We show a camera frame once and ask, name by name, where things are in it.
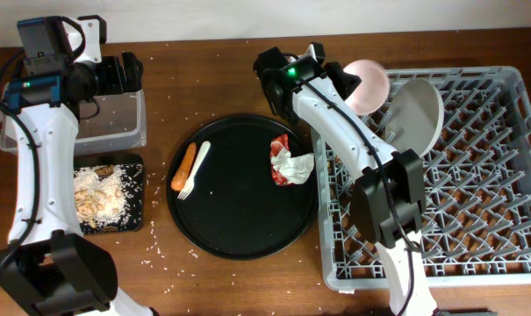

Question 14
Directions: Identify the pile of rice and scraps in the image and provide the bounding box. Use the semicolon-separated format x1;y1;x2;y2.
74;164;144;230

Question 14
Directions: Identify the round black tray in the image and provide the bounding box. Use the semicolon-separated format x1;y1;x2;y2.
167;114;318;260

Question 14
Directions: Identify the brown food scrap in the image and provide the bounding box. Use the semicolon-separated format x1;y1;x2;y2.
95;165;114;179

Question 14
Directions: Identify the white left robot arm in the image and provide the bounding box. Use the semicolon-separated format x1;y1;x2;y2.
0;15;154;315

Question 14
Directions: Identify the pink bowl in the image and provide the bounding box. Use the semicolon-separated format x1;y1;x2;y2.
343;60;391;116

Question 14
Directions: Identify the white plastic fork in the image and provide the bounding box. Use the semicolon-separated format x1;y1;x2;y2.
177;140;211;200

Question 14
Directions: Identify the grey dishwasher rack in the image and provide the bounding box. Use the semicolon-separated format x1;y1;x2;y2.
311;66;531;293

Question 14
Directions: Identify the white round plate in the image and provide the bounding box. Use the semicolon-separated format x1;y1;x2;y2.
384;78;444;157

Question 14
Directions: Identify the orange carrot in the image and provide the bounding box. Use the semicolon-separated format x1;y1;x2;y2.
170;142;197;191

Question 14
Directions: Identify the black rectangular tray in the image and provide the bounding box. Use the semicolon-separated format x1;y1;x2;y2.
71;153;145;236

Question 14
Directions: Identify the red snack wrapper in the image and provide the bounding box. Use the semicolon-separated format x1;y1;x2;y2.
270;134;291;186

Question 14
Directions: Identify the clear plastic bin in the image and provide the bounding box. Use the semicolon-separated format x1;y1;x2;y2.
17;90;147;156

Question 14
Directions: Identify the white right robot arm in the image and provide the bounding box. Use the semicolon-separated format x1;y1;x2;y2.
253;47;440;315

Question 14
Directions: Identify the white tissue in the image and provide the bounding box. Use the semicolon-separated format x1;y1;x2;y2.
270;148;314;186

